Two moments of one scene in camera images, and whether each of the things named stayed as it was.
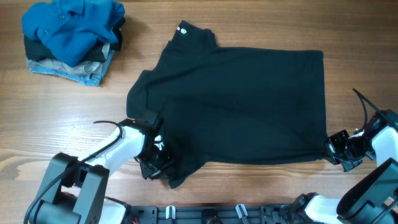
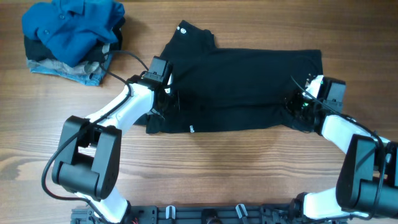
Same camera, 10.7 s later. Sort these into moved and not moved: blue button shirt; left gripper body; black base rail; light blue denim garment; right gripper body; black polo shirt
Moved: left gripper body; black polo shirt; right gripper body
Not moved: light blue denim garment; blue button shirt; black base rail
